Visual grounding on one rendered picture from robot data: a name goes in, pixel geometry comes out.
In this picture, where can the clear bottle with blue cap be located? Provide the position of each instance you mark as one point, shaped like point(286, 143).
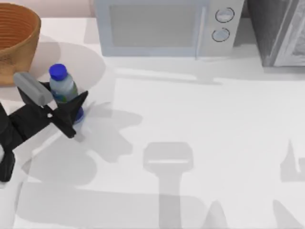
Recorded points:
point(63, 86)

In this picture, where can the orange-brown woven basket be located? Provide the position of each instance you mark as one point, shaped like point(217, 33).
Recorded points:
point(16, 47)

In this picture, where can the pale blue microwave door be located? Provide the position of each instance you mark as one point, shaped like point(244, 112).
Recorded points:
point(150, 26)

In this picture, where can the pale microwave oven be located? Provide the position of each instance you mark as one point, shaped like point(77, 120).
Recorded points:
point(166, 28)

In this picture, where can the round microwave knob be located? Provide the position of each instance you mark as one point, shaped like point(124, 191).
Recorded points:
point(220, 35)
point(224, 14)

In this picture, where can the grey cabinet with dark inside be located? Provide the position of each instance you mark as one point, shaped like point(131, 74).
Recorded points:
point(264, 31)

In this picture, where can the light grey cabinet door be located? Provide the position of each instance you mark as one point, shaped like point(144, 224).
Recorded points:
point(291, 35)

